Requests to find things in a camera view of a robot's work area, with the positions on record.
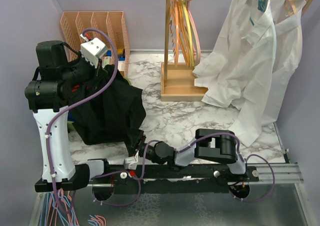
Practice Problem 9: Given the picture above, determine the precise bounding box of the orange hanger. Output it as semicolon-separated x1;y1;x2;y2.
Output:
169;0;190;68

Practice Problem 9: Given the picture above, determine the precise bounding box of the right white shirt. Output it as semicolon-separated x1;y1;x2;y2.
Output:
261;0;306;126

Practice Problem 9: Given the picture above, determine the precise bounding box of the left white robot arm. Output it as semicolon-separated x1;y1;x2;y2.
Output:
24;41;111;192

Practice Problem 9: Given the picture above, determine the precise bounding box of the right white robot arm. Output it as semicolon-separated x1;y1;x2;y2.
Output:
129;129;248;181

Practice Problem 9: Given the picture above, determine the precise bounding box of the wooden clothes rack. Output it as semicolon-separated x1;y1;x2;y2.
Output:
160;0;313;102

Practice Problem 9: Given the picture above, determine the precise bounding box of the white green box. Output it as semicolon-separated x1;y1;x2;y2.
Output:
102;50;112;67

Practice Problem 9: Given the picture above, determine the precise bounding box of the black shirt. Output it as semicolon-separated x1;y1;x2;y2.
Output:
69;72;146;145

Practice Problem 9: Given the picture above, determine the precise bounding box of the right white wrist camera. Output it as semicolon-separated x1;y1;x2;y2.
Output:
123;151;139;170

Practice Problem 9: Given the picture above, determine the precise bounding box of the teal hanger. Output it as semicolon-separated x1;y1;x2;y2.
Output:
249;0;277;26

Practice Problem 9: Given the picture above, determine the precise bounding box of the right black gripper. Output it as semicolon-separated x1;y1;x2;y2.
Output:
122;128;165;165

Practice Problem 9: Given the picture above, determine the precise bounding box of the yellow hanger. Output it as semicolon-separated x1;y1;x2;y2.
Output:
179;0;195;67

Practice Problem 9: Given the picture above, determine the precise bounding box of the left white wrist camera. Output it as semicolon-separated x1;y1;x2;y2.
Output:
80;34;108;69

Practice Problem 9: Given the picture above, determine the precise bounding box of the pile of wire hangers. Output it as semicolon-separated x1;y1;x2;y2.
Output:
37;189;107;225

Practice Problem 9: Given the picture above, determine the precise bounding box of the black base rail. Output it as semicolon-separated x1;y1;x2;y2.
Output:
90;164;259;198

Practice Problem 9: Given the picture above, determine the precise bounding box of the pink plastic file organizer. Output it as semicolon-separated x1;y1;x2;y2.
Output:
60;12;130;77

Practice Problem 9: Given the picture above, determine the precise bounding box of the tan hanger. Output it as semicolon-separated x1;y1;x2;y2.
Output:
284;0;299;16

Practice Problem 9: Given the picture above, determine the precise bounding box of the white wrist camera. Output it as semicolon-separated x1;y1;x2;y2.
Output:
80;34;108;69
123;151;139;170

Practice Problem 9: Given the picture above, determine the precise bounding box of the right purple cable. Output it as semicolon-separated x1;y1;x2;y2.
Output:
99;132;277;208

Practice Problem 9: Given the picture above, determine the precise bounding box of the left white shirt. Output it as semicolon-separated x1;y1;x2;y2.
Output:
193;0;277;146

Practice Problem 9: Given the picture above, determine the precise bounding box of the pink hanger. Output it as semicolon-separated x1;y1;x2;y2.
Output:
184;0;201;66

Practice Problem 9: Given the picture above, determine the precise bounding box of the yellow grey blue item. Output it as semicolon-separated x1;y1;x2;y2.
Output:
117;49;126;61

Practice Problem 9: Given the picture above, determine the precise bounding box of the white shirt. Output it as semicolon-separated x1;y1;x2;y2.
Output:
193;0;277;146
261;0;306;126

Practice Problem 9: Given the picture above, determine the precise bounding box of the olive green laundry basket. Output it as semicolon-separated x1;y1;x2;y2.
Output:
67;121;75;133

